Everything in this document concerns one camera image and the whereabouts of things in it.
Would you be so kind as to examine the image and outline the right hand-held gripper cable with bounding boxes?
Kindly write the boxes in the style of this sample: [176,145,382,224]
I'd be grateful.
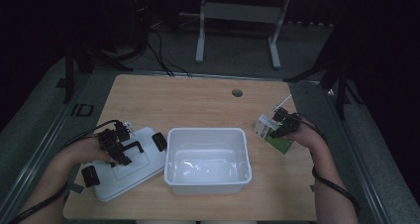
[296,112,362,216]

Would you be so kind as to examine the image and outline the white lid with black handle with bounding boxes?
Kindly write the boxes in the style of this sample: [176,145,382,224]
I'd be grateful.
[80,126,168,204]

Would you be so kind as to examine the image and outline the hand-held gripper cable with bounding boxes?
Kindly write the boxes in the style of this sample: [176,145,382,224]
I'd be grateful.
[296,112,362,216]
[8,119,120,224]

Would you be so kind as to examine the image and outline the white plastic storage box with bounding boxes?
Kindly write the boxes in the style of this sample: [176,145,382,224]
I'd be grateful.
[163,127,254,196]

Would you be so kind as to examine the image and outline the white metal desk frame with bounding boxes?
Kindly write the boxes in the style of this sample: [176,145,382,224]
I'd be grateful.
[193,0,293,70]

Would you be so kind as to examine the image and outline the person's right hand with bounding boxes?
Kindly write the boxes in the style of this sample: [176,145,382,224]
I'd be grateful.
[284,122,327,153]

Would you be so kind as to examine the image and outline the person's left hand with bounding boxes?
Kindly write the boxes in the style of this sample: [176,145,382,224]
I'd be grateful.
[60,136,115,165]

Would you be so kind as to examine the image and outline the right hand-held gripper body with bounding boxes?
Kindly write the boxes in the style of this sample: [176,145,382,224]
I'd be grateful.
[271,93,303,135]

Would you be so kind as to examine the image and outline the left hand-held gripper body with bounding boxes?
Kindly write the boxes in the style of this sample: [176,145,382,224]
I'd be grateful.
[97,119,134,154]

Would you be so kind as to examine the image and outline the green and white medicine box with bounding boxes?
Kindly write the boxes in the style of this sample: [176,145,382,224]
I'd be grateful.
[254,114,294,156]

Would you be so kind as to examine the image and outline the black floor cables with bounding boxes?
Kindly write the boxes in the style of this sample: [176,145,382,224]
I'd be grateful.
[144,28,193,78]

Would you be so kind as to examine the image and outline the dark computer tower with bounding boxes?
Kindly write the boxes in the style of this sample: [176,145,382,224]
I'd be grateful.
[131,0,151,52]

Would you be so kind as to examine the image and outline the black camera stand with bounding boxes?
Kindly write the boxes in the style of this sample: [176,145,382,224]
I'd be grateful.
[54,40,134,105]
[282,17,365,121]

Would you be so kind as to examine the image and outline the left hand-held gripper cable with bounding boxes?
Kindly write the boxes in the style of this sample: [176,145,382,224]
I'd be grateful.
[8,119,120,224]

